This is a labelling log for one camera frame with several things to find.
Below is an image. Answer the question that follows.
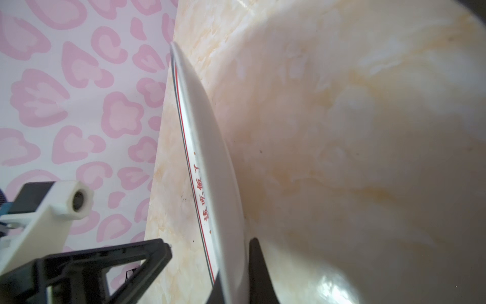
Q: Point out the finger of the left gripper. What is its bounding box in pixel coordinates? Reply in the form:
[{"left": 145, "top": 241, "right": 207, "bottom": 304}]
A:
[{"left": 34, "top": 239, "right": 172, "bottom": 303}]

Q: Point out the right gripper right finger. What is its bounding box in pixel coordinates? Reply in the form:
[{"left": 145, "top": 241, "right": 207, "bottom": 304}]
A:
[{"left": 249, "top": 238, "right": 280, "bottom": 304}]

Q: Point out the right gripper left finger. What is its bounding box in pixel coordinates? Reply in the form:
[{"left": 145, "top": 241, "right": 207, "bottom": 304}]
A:
[{"left": 206, "top": 281, "right": 225, "bottom": 304}]

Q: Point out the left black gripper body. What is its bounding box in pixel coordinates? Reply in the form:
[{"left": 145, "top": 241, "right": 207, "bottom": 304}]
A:
[{"left": 1, "top": 258, "right": 48, "bottom": 303}]

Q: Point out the small orange sunburst plate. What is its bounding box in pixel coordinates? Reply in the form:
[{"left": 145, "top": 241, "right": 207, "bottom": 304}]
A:
[{"left": 170, "top": 43, "right": 249, "bottom": 303}]

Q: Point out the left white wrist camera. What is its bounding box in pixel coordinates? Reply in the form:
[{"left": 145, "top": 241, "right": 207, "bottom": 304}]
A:
[{"left": 1, "top": 181, "right": 94, "bottom": 275}]

